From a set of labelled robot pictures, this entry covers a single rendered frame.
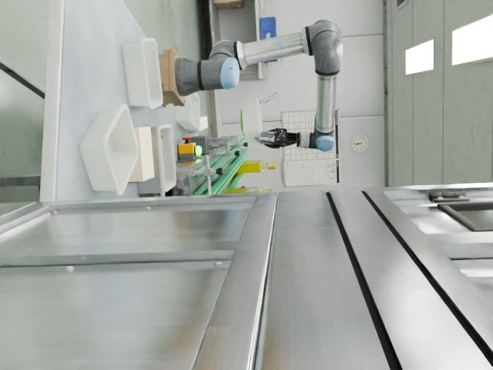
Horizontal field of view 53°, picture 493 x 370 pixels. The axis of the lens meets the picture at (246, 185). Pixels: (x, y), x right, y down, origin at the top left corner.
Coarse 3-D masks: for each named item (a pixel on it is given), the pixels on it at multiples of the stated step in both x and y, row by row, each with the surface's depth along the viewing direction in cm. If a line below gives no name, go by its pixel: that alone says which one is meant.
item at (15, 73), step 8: (0, 56) 183; (0, 64) 184; (8, 64) 188; (8, 72) 192; (16, 72) 193; (24, 80) 200; (32, 80) 205; (32, 88) 208; (40, 88) 211; (40, 96) 218
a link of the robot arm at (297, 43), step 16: (304, 32) 191; (320, 32) 186; (336, 32) 186; (224, 48) 197; (240, 48) 197; (256, 48) 196; (272, 48) 195; (288, 48) 194; (304, 48) 193; (240, 64) 198
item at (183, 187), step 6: (180, 174) 181; (186, 174) 181; (180, 180) 182; (186, 180) 182; (174, 186) 182; (180, 186) 182; (186, 186) 182; (174, 192) 183; (180, 192) 183; (186, 192) 182
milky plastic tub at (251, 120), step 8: (248, 104) 224; (256, 104) 222; (240, 112) 226; (248, 112) 223; (256, 112) 222; (248, 120) 222; (256, 120) 222; (248, 128) 222; (256, 128) 221; (248, 136) 229; (256, 136) 228
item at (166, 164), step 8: (160, 128) 161; (168, 128) 175; (160, 136) 160; (168, 136) 176; (160, 144) 161; (168, 144) 177; (160, 152) 161; (168, 152) 177; (160, 160) 161; (168, 160) 178; (160, 168) 163; (168, 168) 178; (168, 176) 179; (168, 184) 173
